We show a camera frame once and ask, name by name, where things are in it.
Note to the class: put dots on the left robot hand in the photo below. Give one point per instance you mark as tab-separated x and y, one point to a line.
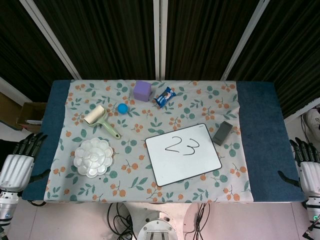
15	170

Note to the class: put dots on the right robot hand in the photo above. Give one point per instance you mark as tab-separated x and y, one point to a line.
310	175

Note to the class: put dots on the dark grey board eraser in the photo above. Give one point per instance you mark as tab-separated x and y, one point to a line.
222	133

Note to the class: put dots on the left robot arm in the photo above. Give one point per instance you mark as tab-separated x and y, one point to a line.
6	210

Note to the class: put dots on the white sneaker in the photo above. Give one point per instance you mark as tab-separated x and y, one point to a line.
313	119

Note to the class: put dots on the cardboard box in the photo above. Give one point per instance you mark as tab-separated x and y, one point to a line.
28	115

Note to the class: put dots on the blue felt table cover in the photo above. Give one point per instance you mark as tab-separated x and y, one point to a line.
265	140

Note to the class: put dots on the white flower paint palette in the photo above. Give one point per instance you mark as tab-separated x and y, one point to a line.
93	157

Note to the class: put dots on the green lint roller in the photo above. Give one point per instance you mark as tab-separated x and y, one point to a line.
96	116

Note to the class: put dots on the blue ball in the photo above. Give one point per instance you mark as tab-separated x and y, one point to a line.
123	108

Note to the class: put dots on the white dry-erase board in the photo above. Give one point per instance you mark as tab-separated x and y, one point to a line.
183	160

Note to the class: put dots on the floral tablecloth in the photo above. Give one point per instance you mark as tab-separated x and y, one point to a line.
140	125

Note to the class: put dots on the purple foam cube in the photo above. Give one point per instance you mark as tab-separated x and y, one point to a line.
142	92

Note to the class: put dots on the white robot torso base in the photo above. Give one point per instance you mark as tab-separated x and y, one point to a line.
157	228

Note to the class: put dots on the black ribbed curtain panel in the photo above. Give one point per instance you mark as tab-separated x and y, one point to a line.
105	35
207	35

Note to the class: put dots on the blue cookie packet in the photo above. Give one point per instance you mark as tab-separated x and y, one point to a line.
165	97

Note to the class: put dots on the white partition frame post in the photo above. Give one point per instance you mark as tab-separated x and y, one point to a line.
246	37
51	37
160	37

